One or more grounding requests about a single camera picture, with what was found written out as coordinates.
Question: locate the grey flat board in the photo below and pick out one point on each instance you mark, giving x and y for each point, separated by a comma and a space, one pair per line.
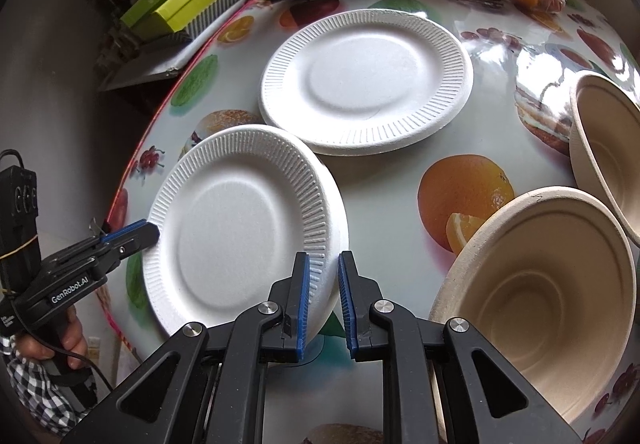
145, 66

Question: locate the white foam plate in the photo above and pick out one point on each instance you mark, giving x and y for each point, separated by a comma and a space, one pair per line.
365, 68
225, 224

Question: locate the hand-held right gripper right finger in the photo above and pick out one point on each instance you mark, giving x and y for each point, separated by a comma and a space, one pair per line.
346, 309

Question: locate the fruit print tablecloth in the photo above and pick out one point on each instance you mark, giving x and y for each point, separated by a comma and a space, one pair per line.
390, 194

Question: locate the person's left forearm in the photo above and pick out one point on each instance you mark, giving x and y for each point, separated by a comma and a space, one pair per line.
30, 389

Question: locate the grey corrugated board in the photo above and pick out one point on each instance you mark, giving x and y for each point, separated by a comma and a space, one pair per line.
225, 8

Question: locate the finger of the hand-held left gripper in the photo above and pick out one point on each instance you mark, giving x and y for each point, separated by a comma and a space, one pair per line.
137, 238

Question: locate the person's left hand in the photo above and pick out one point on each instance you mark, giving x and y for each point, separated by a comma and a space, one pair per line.
75, 341

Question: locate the beige paper bowl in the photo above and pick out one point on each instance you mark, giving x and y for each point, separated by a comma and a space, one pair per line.
605, 133
540, 304

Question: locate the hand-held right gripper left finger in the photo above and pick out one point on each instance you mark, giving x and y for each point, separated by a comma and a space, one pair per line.
301, 309

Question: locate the bright green box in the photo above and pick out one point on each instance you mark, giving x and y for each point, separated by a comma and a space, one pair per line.
187, 3

